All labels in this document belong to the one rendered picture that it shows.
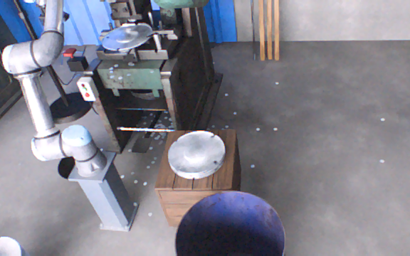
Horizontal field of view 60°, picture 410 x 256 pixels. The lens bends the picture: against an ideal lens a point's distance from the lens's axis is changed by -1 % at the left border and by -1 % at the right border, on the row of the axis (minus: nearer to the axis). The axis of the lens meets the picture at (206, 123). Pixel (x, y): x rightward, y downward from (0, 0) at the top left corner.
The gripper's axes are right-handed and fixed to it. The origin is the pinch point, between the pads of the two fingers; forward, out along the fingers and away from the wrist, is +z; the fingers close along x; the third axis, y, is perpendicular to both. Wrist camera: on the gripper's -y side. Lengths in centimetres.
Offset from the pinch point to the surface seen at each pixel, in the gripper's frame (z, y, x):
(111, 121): 59, -12, 4
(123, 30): 6.9, -27.2, -17.8
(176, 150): 47, -68, 36
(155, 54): 17, -48, -9
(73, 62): 14.9, -1.9, 3.0
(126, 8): -9.1, -36.7, -12.0
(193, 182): 51, -81, 52
